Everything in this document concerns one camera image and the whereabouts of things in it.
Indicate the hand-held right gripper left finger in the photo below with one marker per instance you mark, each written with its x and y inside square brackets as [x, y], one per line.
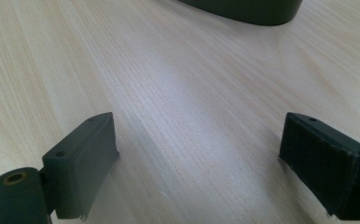
[75, 168]

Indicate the dark green round container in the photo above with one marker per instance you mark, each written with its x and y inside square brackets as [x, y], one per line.
[249, 11]

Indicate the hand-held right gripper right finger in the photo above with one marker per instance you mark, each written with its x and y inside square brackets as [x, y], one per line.
[324, 161]

